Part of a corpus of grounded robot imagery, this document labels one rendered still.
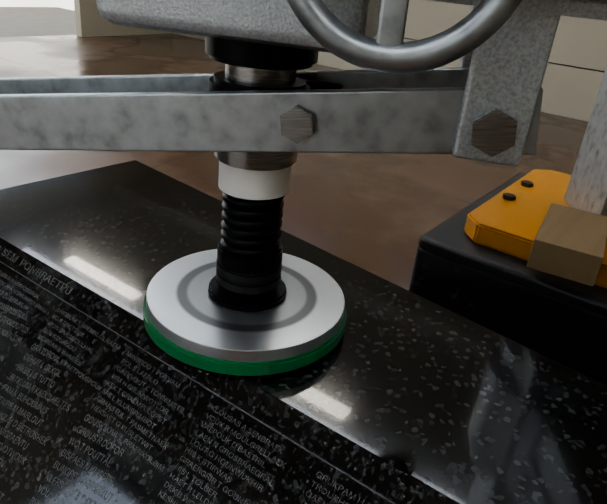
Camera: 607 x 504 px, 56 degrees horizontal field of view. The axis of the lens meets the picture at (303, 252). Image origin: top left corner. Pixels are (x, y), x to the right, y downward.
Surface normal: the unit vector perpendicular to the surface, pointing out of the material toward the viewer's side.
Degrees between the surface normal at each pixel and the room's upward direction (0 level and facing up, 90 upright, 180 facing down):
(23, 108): 90
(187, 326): 0
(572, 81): 90
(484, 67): 90
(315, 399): 0
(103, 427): 45
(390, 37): 90
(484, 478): 0
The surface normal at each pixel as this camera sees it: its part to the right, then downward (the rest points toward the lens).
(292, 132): -0.22, 0.42
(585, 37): -0.58, 0.31
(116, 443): -0.34, -0.41
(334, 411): 0.10, -0.89
